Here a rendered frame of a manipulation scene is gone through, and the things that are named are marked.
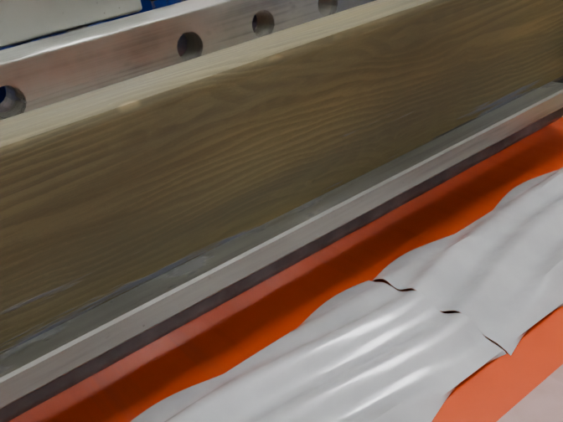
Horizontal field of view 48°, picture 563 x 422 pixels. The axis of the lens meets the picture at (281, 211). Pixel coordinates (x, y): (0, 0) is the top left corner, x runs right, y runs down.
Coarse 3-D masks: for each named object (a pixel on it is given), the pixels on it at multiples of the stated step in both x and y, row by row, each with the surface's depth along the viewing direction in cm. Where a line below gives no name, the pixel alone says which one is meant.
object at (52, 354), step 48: (528, 96) 33; (432, 144) 29; (480, 144) 30; (336, 192) 27; (384, 192) 27; (240, 240) 24; (288, 240) 24; (144, 288) 22; (192, 288) 22; (48, 336) 21; (96, 336) 21; (0, 384) 19
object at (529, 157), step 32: (544, 128) 39; (512, 160) 36; (544, 160) 35; (448, 192) 34; (480, 192) 33; (384, 224) 32; (416, 224) 31; (448, 224) 31; (352, 256) 29; (384, 256) 29; (544, 320) 24; (544, 352) 22
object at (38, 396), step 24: (552, 120) 38; (504, 144) 35; (456, 168) 33; (408, 192) 32; (360, 216) 30; (336, 240) 30; (288, 264) 28; (240, 288) 27; (192, 312) 26; (144, 336) 25; (96, 360) 24; (48, 384) 23; (72, 384) 23; (24, 408) 22
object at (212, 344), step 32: (320, 256) 30; (256, 288) 28; (288, 288) 28; (320, 288) 28; (224, 320) 27; (256, 320) 26; (288, 320) 26; (160, 352) 25; (192, 352) 25; (224, 352) 25; (256, 352) 24; (96, 384) 24; (128, 384) 24; (160, 384) 24; (192, 384) 23; (480, 384) 21; (512, 384) 21; (544, 384) 21; (32, 416) 23; (64, 416) 23; (96, 416) 23; (128, 416) 22; (448, 416) 20; (480, 416) 20; (512, 416) 20; (544, 416) 20
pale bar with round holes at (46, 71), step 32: (192, 0) 51; (224, 0) 48; (256, 0) 49; (288, 0) 51; (320, 0) 56; (352, 0) 55; (96, 32) 44; (128, 32) 44; (160, 32) 45; (192, 32) 47; (224, 32) 48; (256, 32) 52; (0, 64) 40; (32, 64) 41; (64, 64) 42; (96, 64) 43; (128, 64) 45; (160, 64) 46; (32, 96) 41; (64, 96) 43
